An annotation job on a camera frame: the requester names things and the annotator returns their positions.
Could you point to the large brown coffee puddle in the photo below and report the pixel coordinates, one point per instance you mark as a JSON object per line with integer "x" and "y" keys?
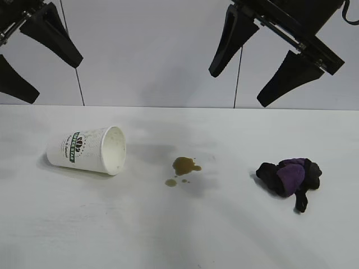
{"x": 183, "y": 166}

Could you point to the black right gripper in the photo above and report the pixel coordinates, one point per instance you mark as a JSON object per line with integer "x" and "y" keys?
{"x": 294, "y": 16}

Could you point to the white paper coffee cup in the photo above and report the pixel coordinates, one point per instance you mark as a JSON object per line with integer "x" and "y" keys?
{"x": 84, "y": 151}

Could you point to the round brown coffee drop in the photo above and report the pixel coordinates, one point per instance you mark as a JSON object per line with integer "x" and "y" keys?
{"x": 170, "y": 182}

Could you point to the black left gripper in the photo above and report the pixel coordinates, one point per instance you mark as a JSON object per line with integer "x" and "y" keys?
{"x": 8, "y": 22}

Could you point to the purple and black cloth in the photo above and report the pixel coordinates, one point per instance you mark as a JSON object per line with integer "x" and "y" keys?
{"x": 291, "y": 176}

